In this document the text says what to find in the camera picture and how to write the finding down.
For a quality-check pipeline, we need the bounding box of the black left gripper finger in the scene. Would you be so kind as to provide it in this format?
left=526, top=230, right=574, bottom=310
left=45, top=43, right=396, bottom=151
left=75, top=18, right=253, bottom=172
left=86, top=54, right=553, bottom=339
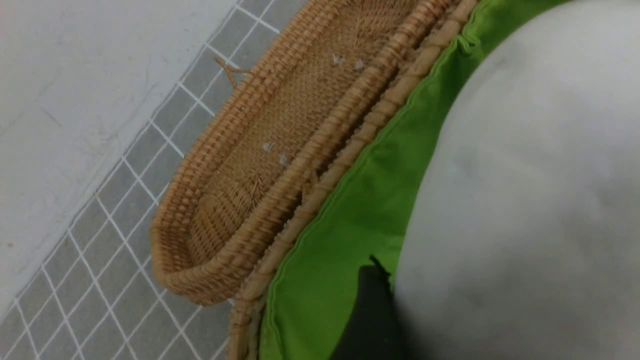
left=330, top=256, right=409, bottom=360

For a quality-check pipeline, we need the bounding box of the white radish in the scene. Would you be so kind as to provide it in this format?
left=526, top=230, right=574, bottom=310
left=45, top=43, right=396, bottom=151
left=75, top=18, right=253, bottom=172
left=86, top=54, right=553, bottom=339
left=394, top=0, right=640, bottom=360

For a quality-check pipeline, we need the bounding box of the woven wicker basket green lining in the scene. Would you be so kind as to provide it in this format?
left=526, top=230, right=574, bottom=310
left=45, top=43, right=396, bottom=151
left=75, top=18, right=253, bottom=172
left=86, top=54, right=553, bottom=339
left=226, top=0, right=560, bottom=360

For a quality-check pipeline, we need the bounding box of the woven wicker basket lid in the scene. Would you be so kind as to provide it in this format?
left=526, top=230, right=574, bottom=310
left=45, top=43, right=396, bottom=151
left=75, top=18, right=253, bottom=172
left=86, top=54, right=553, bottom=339
left=150, top=0, right=454, bottom=306

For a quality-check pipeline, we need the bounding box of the grey checked tablecloth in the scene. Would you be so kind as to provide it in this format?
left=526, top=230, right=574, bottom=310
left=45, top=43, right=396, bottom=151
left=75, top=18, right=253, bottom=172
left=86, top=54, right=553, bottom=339
left=1, top=0, right=304, bottom=360

